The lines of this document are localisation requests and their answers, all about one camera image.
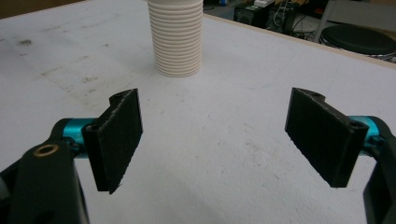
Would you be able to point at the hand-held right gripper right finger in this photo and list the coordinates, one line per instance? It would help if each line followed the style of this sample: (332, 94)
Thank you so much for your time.
(327, 137)

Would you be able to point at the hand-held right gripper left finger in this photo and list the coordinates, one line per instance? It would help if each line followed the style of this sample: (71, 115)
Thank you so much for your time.
(113, 140)

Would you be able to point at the stack of white ribbed cups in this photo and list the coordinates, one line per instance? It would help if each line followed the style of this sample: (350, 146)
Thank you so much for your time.
(176, 35)

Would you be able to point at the black round stool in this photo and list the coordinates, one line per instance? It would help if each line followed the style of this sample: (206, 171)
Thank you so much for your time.
(358, 40)

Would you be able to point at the black equipment box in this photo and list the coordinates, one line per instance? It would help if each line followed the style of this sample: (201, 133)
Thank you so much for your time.
(249, 14)

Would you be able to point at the grey chair frame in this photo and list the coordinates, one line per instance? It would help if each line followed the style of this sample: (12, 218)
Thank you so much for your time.
(345, 12)

